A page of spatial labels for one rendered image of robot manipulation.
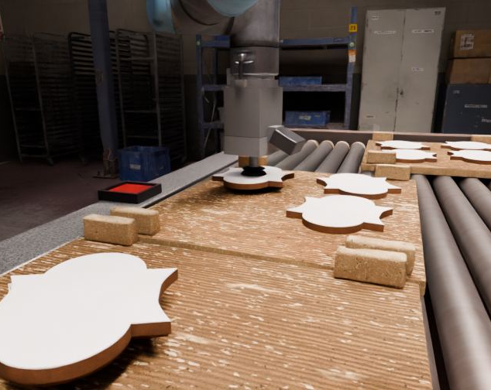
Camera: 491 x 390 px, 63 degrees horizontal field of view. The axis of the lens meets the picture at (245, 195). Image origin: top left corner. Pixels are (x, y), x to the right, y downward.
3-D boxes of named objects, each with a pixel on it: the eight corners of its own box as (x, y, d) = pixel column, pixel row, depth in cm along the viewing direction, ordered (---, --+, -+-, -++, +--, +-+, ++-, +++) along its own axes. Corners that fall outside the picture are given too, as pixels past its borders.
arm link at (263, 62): (286, 49, 62) (263, 45, 56) (286, 80, 64) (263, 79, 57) (245, 51, 66) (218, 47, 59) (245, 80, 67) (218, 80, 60)
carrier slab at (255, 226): (102, 241, 47) (101, 229, 47) (235, 173, 84) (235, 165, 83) (424, 297, 35) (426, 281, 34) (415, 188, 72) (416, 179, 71)
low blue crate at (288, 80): (278, 86, 464) (278, 76, 461) (278, 86, 501) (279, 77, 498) (322, 86, 460) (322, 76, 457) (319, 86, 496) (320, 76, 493)
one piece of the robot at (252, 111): (292, 59, 54) (289, 176, 58) (314, 62, 61) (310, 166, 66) (217, 61, 59) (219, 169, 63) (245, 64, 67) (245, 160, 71)
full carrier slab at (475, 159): (360, 170, 87) (362, 150, 85) (368, 145, 124) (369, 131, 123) (551, 183, 76) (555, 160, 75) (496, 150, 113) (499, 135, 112)
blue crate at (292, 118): (284, 123, 486) (284, 111, 482) (292, 121, 520) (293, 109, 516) (325, 125, 468) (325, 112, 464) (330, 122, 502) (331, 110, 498)
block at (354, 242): (342, 267, 37) (344, 239, 36) (345, 259, 39) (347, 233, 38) (413, 278, 35) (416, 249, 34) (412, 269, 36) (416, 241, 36)
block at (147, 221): (108, 230, 46) (107, 207, 46) (119, 225, 48) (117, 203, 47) (152, 237, 44) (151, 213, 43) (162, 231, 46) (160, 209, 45)
